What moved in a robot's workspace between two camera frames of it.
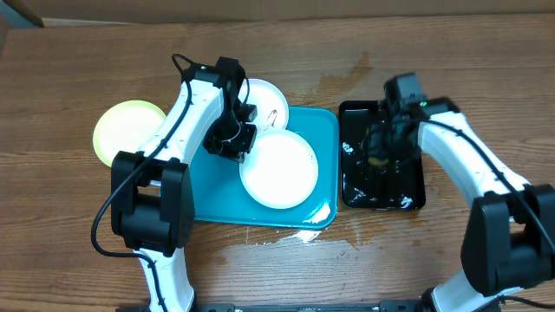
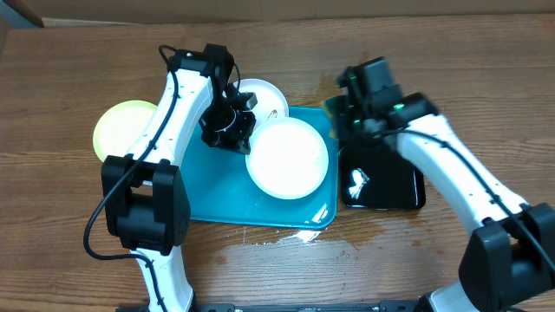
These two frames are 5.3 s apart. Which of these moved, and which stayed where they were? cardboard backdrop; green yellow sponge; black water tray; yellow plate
Moved: green yellow sponge
Stayed: black water tray; yellow plate; cardboard backdrop
